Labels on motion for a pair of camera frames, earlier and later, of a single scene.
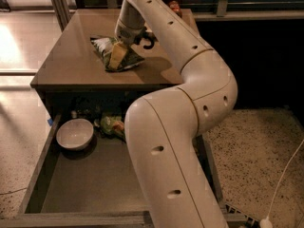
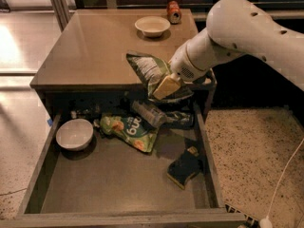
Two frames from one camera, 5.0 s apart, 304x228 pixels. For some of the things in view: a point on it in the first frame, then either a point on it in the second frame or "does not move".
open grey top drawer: (93, 186) does not move
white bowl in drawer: (74, 134) does not move
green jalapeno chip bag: (104, 46) -> (152, 70)
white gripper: (129, 33) -> (184, 65)
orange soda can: (176, 7) does not move
